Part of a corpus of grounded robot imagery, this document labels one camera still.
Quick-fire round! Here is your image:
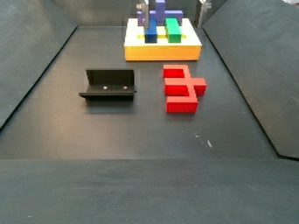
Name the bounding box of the yellow wooden board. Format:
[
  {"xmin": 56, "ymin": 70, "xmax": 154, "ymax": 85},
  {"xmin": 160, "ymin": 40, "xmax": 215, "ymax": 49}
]
[{"xmin": 124, "ymin": 18, "xmax": 202, "ymax": 61}]

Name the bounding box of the red E-shaped block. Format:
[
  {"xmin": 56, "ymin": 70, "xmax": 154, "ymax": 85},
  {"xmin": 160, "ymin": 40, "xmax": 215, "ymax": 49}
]
[{"xmin": 163, "ymin": 65, "xmax": 207, "ymax": 113}]

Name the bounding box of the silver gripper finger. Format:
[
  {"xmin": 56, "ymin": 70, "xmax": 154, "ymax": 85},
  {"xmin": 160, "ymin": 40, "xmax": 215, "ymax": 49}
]
[{"xmin": 136, "ymin": 0, "xmax": 150, "ymax": 29}]

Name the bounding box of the purple cross-shaped block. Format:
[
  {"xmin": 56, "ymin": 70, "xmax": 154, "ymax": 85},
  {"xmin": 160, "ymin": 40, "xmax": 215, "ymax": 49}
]
[{"xmin": 150, "ymin": 0, "xmax": 183, "ymax": 26}]

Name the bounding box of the green rectangular block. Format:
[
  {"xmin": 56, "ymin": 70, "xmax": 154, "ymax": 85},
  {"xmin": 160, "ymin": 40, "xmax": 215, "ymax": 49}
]
[{"xmin": 164, "ymin": 17, "xmax": 182, "ymax": 43}]

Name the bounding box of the blue rectangular block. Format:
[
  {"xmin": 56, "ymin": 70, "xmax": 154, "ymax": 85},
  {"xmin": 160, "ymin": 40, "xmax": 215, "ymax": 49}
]
[{"xmin": 144, "ymin": 18, "xmax": 158, "ymax": 44}]

